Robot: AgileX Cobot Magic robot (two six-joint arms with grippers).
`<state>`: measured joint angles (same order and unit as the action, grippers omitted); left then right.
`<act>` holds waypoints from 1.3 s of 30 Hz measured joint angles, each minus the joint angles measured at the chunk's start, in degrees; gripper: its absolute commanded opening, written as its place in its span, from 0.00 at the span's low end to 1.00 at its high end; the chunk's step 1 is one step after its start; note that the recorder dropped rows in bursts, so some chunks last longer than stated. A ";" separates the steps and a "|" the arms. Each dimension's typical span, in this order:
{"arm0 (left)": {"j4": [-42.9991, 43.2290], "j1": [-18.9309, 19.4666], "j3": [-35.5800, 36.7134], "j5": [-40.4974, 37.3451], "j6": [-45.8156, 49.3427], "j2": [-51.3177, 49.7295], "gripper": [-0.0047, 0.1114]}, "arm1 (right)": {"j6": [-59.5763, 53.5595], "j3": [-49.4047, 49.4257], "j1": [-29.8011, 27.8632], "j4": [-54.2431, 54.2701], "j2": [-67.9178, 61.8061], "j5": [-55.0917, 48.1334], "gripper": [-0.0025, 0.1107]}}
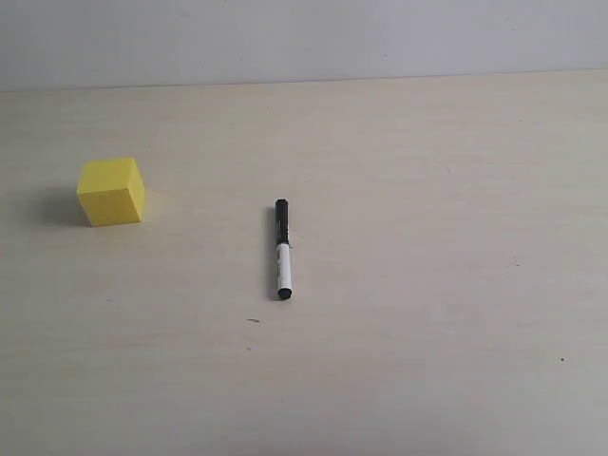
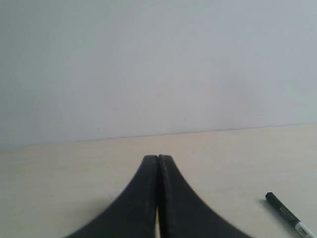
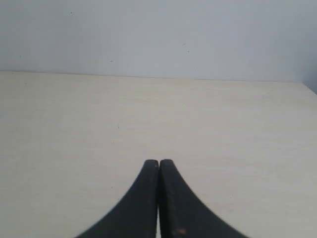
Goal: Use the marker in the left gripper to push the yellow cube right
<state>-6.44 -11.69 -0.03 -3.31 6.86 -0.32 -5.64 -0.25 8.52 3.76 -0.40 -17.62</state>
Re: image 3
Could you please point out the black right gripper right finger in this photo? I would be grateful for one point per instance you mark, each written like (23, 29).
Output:
(182, 214)

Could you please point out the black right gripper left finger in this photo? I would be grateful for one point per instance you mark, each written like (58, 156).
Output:
(135, 215)

